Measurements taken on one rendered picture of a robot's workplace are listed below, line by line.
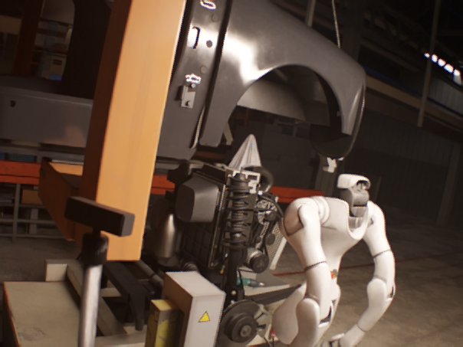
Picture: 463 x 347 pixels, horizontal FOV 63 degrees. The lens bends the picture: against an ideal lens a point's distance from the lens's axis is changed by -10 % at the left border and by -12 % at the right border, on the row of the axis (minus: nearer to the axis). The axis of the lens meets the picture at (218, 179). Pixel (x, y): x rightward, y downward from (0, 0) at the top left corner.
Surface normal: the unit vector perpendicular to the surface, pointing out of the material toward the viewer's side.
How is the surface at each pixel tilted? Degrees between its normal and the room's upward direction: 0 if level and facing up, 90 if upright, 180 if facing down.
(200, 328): 90
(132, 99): 90
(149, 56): 90
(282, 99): 90
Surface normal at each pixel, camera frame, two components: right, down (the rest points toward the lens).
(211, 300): 0.54, 0.22
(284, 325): -0.75, -0.05
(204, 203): 0.21, 0.17
